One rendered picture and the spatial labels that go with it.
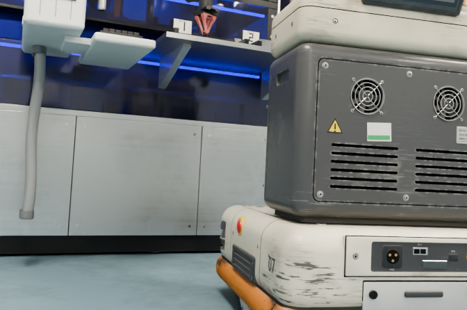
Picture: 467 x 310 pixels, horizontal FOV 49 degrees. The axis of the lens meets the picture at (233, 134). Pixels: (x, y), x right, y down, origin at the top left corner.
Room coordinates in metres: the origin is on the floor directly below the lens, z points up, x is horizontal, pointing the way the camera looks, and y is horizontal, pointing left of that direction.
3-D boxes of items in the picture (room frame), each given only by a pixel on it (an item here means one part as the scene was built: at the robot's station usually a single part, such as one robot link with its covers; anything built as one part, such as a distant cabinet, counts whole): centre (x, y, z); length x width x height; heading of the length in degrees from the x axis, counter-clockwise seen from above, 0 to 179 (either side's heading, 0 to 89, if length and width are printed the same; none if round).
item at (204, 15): (2.10, 0.14, 0.99); 0.07 x 0.07 x 0.09; 40
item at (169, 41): (2.21, 0.03, 0.87); 0.70 x 0.48 x 0.02; 113
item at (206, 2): (2.10, 0.14, 1.06); 0.10 x 0.07 x 0.07; 40
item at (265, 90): (2.30, -0.20, 0.80); 0.34 x 0.03 x 0.13; 23
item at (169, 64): (2.11, 0.26, 0.80); 0.34 x 0.03 x 0.13; 23
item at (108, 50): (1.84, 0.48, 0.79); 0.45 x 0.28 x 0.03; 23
